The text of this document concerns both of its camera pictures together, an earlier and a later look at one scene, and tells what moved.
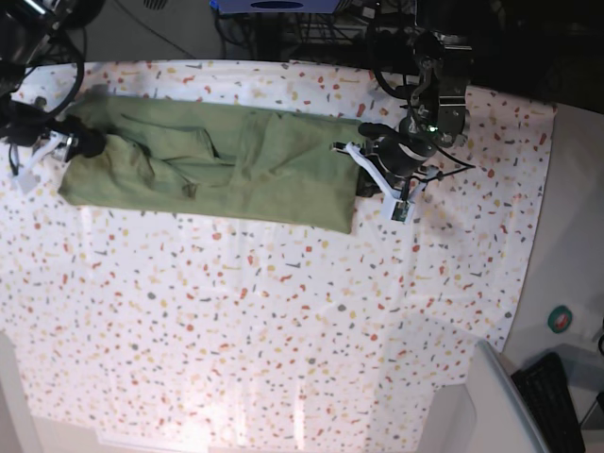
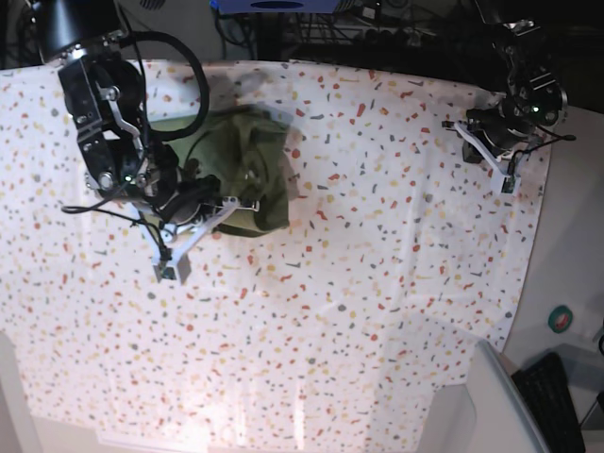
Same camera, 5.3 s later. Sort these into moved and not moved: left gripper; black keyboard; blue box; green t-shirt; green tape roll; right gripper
Moved: left gripper; green t-shirt; right gripper
Not moved: blue box; green tape roll; black keyboard
